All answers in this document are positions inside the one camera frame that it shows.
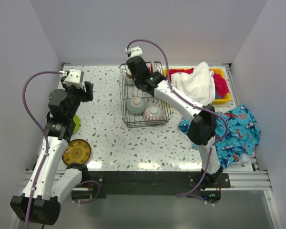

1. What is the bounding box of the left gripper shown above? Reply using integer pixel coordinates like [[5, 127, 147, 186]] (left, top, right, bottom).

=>
[[61, 77, 93, 119]]

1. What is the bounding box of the metal cup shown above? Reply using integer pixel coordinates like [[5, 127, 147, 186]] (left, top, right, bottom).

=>
[[126, 69, 134, 85]]

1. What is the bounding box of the red and blue plate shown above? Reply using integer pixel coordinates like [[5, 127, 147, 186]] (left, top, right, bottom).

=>
[[150, 61, 156, 73]]

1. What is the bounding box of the light blue bowl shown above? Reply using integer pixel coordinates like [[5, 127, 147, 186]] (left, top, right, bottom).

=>
[[127, 96, 147, 115]]

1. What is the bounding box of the wire dish rack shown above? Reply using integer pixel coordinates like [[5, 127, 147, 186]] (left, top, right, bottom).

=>
[[119, 63, 172, 128]]

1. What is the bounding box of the blue patterned bowl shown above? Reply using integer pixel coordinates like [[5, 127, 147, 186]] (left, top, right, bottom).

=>
[[143, 105, 164, 125]]

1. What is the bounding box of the yellow patterned plate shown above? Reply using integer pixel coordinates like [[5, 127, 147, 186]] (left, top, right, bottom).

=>
[[62, 139, 92, 166]]

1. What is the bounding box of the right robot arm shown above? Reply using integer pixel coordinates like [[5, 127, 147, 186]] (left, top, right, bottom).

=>
[[126, 56, 223, 187]]

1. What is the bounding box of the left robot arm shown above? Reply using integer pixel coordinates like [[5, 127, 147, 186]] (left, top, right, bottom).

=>
[[10, 82, 93, 228]]

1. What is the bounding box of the white towel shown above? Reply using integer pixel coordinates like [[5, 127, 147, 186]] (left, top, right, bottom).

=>
[[169, 62, 215, 105]]

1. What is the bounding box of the red cloth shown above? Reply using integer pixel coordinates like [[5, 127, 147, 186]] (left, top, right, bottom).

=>
[[169, 68, 230, 100]]

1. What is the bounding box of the yellow plastic bin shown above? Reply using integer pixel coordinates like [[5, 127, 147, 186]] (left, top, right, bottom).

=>
[[163, 68, 231, 106]]

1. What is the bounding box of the blue patterned cloth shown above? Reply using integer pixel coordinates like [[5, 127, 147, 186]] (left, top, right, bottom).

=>
[[178, 104, 262, 169]]

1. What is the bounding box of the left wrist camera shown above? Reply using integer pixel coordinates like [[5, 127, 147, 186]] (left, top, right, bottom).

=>
[[60, 69, 84, 89]]

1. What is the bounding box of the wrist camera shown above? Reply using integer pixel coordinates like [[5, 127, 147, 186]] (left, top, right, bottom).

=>
[[60, 69, 84, 89], [125, 46, 143, 58]]

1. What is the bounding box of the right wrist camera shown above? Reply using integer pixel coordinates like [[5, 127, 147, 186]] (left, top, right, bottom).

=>
[[125, 46, 143, 58]]

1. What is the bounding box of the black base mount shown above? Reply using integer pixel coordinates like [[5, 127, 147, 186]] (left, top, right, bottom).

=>
[[71, 171, 231, 200]]

